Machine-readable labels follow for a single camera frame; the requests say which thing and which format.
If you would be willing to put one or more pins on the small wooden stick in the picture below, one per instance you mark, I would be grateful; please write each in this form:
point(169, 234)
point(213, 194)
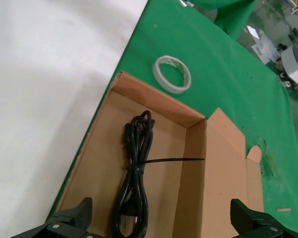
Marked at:
point(283, 209)

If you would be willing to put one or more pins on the scattered white packaging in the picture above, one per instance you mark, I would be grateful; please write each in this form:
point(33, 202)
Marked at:
point(263, 44)

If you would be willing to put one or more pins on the open cardboard box round hole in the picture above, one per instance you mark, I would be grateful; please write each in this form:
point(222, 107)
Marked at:
point(213, 161)

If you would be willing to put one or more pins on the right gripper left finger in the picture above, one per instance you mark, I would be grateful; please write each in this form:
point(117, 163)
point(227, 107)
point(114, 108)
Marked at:
point(69, 223)

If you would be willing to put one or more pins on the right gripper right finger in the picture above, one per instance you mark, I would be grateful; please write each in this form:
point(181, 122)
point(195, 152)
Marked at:
point(253, 223)

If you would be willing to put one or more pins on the white tape roll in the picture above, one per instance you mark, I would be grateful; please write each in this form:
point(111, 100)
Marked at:
point(157, 74)

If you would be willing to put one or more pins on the grey round machine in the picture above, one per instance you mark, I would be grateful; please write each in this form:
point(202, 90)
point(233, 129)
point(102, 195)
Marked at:
point(294, 59)

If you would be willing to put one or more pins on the green table cloth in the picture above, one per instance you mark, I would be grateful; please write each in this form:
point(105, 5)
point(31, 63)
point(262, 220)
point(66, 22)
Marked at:
point(213, 62)

